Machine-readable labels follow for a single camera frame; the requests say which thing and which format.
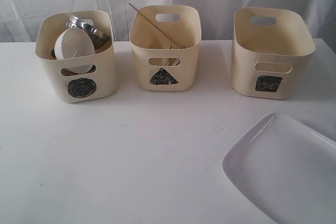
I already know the cream bin with square mark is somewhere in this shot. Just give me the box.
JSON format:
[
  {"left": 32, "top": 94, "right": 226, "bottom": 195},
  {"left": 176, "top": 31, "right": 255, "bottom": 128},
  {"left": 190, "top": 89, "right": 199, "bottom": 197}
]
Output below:
[{"left": 231, "top": 7, "right": 316, "bottom": 100}]

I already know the wooden chopstick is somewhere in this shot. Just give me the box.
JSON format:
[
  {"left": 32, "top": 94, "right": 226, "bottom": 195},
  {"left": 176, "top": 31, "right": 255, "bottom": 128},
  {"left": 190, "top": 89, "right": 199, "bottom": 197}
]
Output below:
[
  {"left": 129, "top": 3, "right": 180, "bottom": 49},
  {"left": 166, "top": 58, "right": 181, "bottom": 66}
]

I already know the cream bin with triangle mark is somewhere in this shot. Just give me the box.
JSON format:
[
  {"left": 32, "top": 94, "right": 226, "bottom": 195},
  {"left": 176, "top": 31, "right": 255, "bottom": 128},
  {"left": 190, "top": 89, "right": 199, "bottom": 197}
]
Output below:
[{"left": 129, "top": 5, "right": 202, "bottom": 91}]

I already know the white rectangular plate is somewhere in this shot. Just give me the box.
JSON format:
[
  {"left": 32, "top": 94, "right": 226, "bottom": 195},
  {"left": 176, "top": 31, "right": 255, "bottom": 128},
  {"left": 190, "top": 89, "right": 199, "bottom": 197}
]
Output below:
[{"left": 222, "top": 113, "right": 335, "bottom": 223}]

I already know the steel fork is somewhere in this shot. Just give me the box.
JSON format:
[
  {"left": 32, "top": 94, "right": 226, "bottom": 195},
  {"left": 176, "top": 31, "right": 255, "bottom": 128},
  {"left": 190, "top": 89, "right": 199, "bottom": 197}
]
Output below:
[{"left": 169, "top": 45, "right": 186, "bottom": 50}]

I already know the white ceramic bowl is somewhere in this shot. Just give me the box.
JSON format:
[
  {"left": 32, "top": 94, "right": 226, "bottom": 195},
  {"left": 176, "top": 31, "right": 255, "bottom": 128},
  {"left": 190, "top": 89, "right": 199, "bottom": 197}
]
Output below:
[{"left": 54, "top": 28, "right": 95, "bottom": 60}]

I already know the stainless steel bowl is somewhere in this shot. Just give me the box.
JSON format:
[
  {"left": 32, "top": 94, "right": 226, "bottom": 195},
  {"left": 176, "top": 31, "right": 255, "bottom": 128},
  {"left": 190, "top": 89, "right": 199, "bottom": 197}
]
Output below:
[{"left": 66, "top": 15, "right": 111, "bottom": 49}]

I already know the cream bin with circle mark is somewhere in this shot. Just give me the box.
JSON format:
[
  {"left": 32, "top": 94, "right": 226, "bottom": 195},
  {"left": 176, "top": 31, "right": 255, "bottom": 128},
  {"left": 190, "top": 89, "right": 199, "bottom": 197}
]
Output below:
[{"left": 35, "top": 10, "right": 117, "bottom": 103}]

